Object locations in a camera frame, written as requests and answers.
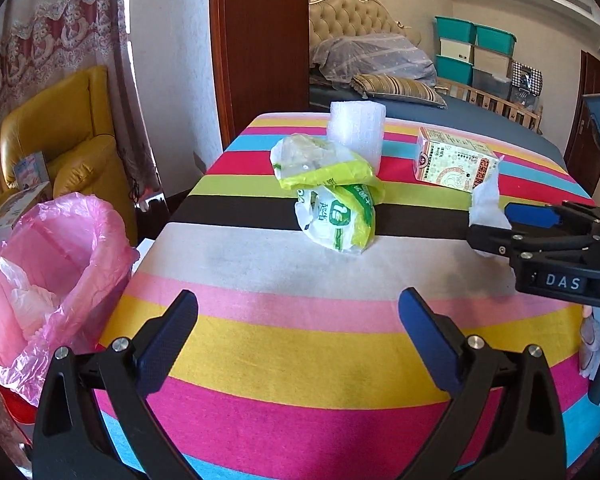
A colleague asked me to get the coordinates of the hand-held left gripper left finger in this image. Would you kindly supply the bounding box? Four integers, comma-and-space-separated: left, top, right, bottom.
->
31, 289, 199, 480

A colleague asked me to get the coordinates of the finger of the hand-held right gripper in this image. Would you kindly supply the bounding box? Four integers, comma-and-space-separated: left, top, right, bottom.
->
504, 201, 600, 237
467, 224, 599, 262

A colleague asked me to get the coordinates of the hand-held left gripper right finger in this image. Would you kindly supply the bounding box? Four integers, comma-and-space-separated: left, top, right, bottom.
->
398, 287, 567, 480

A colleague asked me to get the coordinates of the white tissue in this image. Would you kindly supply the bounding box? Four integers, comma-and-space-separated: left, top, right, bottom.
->
468, 156, 515, 261

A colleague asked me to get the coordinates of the bin with pink plastic liner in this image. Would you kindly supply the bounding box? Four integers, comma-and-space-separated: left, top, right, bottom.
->
0, 192, 141, 428

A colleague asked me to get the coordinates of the person's right hand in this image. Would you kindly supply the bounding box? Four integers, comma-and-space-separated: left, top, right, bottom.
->
579, 305, 600, 378

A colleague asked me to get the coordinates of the beige printed carton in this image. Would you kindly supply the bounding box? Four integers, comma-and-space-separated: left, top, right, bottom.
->
416, 127, 502, 194

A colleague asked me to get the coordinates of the dark brown door panel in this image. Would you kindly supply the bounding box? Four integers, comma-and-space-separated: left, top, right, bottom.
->
564, 50, 600, 197

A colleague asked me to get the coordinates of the bed with blue sheet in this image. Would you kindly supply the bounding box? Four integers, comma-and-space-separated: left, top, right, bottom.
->
309, 82, 567, 173

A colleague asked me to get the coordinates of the striped colourful tablecloth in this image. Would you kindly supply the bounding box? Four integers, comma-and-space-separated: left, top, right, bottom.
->
92, 112, 600, 480

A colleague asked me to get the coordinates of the black and white patterned bag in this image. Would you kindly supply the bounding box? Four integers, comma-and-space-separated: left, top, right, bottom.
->
510, 60, 544, 112

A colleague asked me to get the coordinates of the translucent white plastic bag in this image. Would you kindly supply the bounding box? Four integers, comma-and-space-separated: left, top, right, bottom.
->
0, 256, 63, 341

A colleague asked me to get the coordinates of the green and white plastic bag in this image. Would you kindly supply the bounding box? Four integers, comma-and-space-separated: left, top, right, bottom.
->
294, 182, 385, 257

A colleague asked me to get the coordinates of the stack of plastic storage boxes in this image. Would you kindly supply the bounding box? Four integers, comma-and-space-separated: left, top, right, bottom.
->
433, 16, 517, 102

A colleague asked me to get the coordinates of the striped pillow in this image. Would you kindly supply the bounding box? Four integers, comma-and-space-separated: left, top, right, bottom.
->
352, 74, 448, 110

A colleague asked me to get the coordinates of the white bubble wrap roll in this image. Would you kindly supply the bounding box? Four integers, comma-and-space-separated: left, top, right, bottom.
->
328, 101, 385, 172

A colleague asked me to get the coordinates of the flat white cardboard box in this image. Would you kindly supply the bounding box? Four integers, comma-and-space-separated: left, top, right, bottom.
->
0, 182, 54, 256

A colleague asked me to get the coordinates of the yellow-green plastic bag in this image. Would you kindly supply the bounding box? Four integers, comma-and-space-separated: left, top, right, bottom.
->
271, 133, 377, 192

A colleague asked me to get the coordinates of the small picture box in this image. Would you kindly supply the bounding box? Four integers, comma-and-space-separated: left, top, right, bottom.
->
12, 151, 51, 192

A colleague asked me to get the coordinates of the grey pillow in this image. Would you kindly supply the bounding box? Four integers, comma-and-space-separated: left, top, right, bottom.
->
311, 33, 438, 87

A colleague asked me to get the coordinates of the yellow leather armchair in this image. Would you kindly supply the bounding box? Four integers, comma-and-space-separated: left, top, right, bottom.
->
0, 65, 137, 241

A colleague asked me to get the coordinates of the beige tufted headboard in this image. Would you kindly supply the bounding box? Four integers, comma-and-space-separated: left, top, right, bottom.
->
309, 0, 422, 61

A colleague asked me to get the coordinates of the brown wooden door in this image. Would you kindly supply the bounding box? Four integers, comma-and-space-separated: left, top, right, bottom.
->
209, 0, 311, 150

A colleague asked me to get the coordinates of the lace patterned curtain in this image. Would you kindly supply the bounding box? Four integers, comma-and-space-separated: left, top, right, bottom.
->
0, 0, 162, 201

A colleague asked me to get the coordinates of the wooden crib rail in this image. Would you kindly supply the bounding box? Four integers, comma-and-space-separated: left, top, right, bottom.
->
437, 79, 544, 134

